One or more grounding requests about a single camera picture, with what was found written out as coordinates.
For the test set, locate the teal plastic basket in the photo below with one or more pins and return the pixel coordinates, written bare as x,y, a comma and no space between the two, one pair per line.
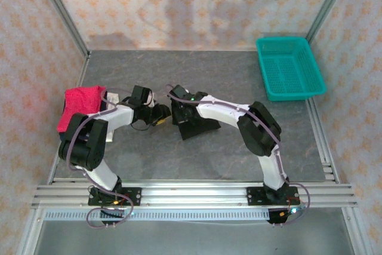
291,67

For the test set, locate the aluminium frame leg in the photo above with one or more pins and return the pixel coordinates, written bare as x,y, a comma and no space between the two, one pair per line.
356,231
31,231

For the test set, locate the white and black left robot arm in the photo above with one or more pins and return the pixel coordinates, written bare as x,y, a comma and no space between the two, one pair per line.
119,116

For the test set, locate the aluminium mounting rail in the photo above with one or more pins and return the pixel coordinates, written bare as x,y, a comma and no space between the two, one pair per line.
194,195

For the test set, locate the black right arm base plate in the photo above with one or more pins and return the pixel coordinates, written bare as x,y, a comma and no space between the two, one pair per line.
256,196

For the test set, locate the aluminium corner post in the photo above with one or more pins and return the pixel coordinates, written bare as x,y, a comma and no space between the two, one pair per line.
64,13
328,4

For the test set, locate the red folded t-shirt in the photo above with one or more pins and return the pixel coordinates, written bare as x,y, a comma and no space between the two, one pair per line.
79,107

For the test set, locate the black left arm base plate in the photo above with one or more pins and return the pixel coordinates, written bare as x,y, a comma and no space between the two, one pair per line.
134,196

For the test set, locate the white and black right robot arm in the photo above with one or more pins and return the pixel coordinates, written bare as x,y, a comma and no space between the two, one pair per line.
221,110

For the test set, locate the black t-shirt with gold print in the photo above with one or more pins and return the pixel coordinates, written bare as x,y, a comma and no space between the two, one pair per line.
198,129

